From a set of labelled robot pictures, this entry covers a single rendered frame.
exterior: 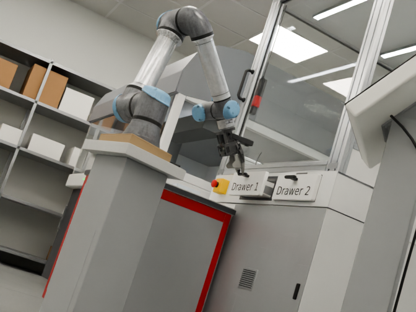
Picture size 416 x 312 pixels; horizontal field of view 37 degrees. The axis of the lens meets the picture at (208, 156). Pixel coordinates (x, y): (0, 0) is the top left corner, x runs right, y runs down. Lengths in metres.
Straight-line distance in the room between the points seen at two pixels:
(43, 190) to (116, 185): 4.60
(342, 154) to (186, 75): 1.44
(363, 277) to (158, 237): 1.20
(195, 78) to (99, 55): 3.49
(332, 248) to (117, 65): 5.00
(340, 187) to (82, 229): 0.97
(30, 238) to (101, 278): 4.58
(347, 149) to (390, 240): 0.72
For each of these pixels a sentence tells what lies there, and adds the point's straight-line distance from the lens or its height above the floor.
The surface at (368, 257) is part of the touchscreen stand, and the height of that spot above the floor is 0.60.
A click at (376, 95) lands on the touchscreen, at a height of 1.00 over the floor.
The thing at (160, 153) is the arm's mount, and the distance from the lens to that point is 2.29.
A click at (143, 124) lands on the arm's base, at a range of 2.31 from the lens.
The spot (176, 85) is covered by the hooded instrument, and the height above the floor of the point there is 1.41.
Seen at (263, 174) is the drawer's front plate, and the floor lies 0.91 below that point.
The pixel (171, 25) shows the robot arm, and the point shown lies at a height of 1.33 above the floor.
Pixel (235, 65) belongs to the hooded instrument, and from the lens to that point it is 3.79.
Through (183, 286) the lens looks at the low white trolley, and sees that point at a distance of 2.86.
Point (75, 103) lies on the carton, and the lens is 6.42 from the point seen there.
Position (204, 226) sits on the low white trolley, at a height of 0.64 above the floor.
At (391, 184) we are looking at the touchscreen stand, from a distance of 1.86.
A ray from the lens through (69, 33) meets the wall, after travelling 7.04.
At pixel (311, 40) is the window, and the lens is 3.06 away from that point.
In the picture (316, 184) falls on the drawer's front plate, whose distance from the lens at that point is 2.48.
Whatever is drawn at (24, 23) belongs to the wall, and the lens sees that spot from 6.98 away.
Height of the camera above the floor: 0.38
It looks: 11 degrees up
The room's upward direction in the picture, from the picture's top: 18 degrees clockwise
